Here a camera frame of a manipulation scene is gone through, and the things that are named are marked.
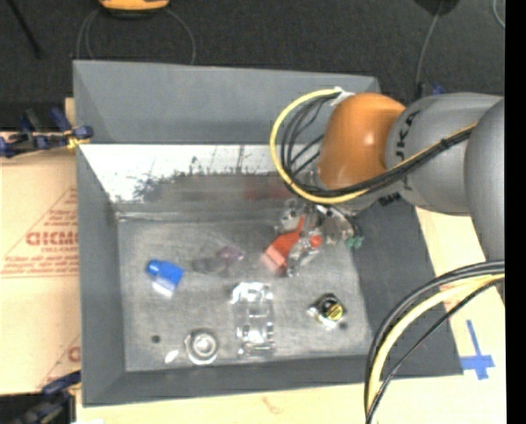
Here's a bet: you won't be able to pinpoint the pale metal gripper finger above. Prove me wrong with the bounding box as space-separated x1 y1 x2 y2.
274 200 307 234
286 235 322 278

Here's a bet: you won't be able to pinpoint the orange-red plastic tool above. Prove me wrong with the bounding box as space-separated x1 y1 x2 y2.
261 216 322 277

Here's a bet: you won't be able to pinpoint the black and yellow tape measure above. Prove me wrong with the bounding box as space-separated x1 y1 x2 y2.
306 292 347 330

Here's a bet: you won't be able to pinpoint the clear plastic bottle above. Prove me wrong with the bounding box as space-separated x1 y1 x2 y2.
229 280 278 358

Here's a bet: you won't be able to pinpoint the purple sunglasses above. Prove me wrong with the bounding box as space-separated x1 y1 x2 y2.
191 245 246 276

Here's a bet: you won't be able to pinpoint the blue and white bottle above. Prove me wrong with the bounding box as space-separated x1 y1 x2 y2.
145 258 185 299

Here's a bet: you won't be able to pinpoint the grey metal bin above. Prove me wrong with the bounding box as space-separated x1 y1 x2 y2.
71 59 463 405

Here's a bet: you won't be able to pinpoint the brown cardboard board, red print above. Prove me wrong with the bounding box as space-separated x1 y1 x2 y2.
0 98 83 397

